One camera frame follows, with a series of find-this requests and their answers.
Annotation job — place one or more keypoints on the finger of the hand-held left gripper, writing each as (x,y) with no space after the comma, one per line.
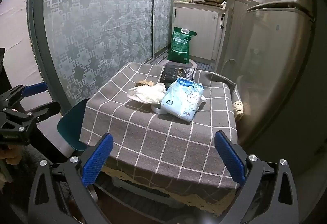
(34,88)
(43,110)

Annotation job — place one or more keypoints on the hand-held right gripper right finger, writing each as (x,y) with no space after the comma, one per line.
(230,157)

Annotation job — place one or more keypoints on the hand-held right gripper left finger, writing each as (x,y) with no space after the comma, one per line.
(98,157)

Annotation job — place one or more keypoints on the teal plastic waste bin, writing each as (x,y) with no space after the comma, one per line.
(72,127)

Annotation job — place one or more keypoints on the blue and white tissue packet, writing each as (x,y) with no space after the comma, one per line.
(182,100)

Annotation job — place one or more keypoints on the small white round cup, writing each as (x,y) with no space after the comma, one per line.
(158,109)

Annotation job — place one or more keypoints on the white paper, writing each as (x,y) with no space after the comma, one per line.
(148,93)

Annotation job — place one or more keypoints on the tan crusty lump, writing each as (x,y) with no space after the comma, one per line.
(144,83)

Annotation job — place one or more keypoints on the black printed packet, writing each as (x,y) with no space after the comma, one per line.
(178,73)

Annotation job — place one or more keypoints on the person's left hand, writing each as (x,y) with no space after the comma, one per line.
(11,158)

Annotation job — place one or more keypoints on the grey fleece cloth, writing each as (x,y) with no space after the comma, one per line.
(33,156)

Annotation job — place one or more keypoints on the grey plastic stool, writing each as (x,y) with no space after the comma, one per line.
(143,194)

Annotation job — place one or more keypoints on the grey checked tablecloth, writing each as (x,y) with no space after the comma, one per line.
(158,137)

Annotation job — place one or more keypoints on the frosted patterned sliding glass door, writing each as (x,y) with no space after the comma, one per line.
(102,29)

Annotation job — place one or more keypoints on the white refrigerator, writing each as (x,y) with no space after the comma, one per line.
(276,73)

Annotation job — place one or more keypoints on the grey oval floor mat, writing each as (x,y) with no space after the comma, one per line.
(191,63)

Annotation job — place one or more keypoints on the green rice bag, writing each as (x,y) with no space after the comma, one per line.
(181,45)

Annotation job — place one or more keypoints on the white kitchen cabinets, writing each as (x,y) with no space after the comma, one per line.
(199,29)

